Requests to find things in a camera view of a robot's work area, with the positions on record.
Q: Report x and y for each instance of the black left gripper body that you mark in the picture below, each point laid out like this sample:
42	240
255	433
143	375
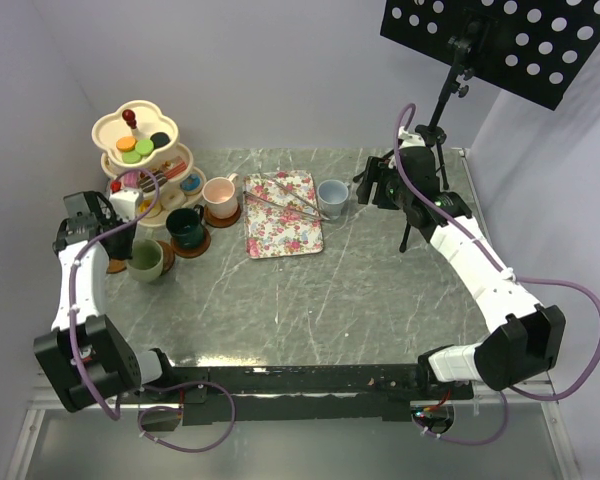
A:
122	242

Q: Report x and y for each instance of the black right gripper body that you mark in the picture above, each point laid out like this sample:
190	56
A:
392	195

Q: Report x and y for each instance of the light blue mug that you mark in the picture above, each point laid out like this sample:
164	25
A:
332	196

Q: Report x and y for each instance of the chocolate layer toy cake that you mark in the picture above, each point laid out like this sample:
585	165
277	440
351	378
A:
147	182

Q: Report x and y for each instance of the yellow toy tart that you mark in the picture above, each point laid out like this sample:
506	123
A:
151	210

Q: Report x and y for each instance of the green toy macaron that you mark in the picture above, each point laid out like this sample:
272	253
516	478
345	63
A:
144	147
131	157

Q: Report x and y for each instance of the light green mug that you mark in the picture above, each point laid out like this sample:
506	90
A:
146	262

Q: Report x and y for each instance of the orange toy macaron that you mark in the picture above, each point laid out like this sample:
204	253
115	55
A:
126	144

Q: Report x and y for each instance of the cream three-tier dessert stand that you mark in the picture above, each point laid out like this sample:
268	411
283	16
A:
141	119

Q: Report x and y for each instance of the dark green mug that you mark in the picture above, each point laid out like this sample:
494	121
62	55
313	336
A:
185	225

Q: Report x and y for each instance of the black toy cookie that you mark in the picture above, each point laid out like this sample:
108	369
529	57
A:
160	139

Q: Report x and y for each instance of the pink toy cake slice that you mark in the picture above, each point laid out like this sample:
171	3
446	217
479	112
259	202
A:
174	167

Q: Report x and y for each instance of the blue frosted toy donut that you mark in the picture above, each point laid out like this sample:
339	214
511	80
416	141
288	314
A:
192	184

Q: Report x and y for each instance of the floral serving tray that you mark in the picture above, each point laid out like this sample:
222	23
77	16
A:
273	233

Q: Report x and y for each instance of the pink mug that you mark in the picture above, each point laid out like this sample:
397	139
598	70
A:
220	195

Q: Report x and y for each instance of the metal serving tongs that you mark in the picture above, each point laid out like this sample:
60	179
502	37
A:
273	192

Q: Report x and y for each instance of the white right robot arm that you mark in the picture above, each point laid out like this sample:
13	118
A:
524	336

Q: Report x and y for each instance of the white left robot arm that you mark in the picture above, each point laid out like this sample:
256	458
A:
84	357

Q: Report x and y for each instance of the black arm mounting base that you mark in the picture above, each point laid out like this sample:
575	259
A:
281	393

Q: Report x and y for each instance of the black perforated calibration board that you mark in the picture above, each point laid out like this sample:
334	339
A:
533	49

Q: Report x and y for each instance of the aluminium frame rail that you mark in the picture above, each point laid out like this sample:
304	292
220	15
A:
55	444

